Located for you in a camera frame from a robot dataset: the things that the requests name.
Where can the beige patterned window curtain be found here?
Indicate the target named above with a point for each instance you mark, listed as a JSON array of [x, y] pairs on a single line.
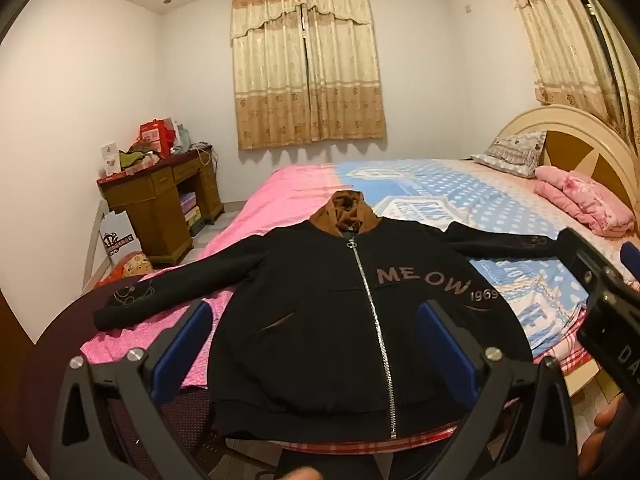
[[305, 70]]

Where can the brown wooden desk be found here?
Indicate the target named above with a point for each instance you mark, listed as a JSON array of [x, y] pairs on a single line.
[[150, 195]]

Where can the beige patterned long curtain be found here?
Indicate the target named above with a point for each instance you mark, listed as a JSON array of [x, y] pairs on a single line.
[[550, 35]]

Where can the black zip jacket brown hood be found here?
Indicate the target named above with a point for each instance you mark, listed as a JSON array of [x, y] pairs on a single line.
[[300, 310]]

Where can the person's right hand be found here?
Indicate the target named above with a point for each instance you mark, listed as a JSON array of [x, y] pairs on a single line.
[[597, 435]]

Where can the light blue bag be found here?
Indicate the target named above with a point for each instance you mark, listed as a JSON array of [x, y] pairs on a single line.
[[183, 137]]

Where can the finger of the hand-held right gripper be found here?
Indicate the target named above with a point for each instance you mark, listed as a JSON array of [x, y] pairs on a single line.
[[629, 255], [580, 252]]

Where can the red plaid cloth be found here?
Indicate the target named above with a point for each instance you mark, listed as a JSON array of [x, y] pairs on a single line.
[[320, 447]]

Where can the stack of flat boxes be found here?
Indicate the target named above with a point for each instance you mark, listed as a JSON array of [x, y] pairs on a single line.
[[191, 215]]

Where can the white paper bag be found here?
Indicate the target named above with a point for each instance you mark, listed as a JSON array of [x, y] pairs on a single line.
[[116, 237]]

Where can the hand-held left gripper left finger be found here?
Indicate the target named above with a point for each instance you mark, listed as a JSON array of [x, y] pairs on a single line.
[[182, 345]]

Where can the grey patterned pillow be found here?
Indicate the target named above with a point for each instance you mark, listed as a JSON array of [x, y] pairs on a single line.
[[510, 152]]

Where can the bed with pink blue sheet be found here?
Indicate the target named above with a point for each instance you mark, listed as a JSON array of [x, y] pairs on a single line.
[[500, 200]]

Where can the wooden bed headboard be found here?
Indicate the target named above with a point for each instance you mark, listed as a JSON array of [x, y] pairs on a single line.
[[565, 120]]

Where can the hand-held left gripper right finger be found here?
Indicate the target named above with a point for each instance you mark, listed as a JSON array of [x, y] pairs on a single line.
[[445, 345]]

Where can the red gift box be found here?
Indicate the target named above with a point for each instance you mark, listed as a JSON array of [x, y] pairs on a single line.
[[156, 139]]

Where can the pink folded blanket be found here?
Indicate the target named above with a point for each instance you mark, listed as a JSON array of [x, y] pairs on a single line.
[[585, 200]]

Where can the dark red patterned cloth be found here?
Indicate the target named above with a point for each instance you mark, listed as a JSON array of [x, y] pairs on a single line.
[[187, 417]]

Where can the red and yellow package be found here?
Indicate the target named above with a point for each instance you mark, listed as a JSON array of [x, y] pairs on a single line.
[[132, 265]]

